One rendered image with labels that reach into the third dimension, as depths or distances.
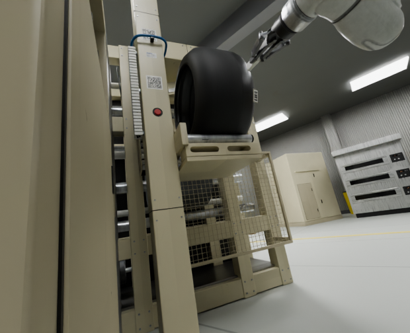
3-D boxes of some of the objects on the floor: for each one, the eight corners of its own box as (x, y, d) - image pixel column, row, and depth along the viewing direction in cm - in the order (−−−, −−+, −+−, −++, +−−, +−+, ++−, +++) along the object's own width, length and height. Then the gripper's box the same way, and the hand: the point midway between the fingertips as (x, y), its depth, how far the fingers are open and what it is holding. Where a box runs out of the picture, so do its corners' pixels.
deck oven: (353, 219, 504) (330, 151, 550) (355, 215, 588) (335, 157, 633) (433, 210, 424) (399, 132, 469) (422, 207, 507) (394, 141, 553)
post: (169, 409, 64) (124, -93, 127) (163, 382, 76) (124, -66, 139) (208, 390, 69) (146, -85, 132) (196, 367, 81) (144, -58, 144)
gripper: (305, 14, 64) (260, 61, 86) (272, 4, 59) (233, 57, 81) (309, 35, 63) (262, 78, 85) (276, 27, 59) (235, 74, 80)
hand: (252, 62), depth 80 cm, fingers closed
